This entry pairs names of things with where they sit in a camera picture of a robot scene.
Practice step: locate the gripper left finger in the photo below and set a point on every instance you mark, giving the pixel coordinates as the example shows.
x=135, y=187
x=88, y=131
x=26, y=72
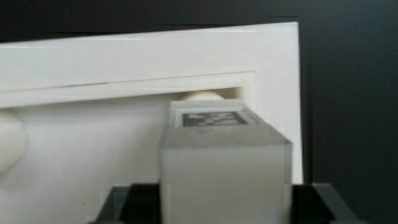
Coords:
x=131, y=205

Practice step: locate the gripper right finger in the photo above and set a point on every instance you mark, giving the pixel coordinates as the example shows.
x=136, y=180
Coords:
x=318, y=207

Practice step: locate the white leg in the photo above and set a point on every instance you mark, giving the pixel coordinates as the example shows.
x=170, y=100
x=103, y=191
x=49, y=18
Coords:
x=223, y=166

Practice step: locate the white square tabletop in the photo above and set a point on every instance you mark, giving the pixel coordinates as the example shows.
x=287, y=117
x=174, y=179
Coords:
x=87, y=88

